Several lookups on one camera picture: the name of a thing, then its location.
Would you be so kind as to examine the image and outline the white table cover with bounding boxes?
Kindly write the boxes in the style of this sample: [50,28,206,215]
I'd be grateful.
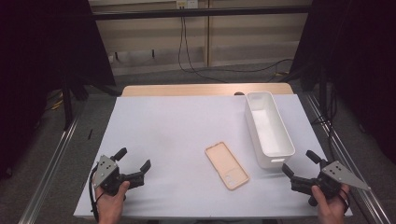
[73,93,354,218]

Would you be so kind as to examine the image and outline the person's left hand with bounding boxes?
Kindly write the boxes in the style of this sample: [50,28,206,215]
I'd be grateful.
[94,180,132,224]

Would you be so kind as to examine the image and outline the black horizontal bar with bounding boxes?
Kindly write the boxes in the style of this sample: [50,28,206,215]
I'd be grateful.
[92,5,313,21]

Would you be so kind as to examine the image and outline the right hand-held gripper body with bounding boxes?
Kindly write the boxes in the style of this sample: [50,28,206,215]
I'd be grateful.
[290,160,372,207]

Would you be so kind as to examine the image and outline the metal floor rail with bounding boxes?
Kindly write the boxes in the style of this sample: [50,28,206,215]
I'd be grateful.
[303,92,394,224]
[18,102,87,224]

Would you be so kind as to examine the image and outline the yellow cable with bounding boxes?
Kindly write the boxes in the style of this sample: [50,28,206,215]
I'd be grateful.
[46,89,64,112]

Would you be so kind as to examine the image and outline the person's right hand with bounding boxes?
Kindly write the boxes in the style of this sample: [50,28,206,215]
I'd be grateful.
[311,183,351,224]

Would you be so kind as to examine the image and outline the beige phone case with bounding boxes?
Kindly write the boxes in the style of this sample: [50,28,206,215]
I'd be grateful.
[204,141,250,191]

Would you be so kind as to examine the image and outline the black floor cable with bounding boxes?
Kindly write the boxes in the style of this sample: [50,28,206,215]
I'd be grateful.
[192,58,294,75]

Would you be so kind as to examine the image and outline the black hanging cable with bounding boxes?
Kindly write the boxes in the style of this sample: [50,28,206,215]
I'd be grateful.
[177,16,229,84]

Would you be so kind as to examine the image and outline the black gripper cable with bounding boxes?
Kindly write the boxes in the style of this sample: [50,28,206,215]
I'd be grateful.
[89,165,101,218]

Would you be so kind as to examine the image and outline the black wrist strap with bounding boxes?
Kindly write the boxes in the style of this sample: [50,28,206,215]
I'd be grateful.
[339,188,351,215]

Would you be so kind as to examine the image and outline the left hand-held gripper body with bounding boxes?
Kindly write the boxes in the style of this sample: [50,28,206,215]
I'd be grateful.
[92,154,146,197]

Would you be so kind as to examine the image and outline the black curtain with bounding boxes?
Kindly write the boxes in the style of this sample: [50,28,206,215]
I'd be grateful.
[0,0,117,183]
[289,0,396,164]

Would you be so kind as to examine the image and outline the white plastic storage bin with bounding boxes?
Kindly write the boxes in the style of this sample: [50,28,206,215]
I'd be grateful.
[245,91,296,170]

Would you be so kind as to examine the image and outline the wooden table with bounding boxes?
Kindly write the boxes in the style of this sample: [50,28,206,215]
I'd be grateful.
[120,82,294,97]

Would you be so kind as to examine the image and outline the white wall socket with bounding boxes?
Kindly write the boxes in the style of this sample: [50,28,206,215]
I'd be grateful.
[176,0,199,9]

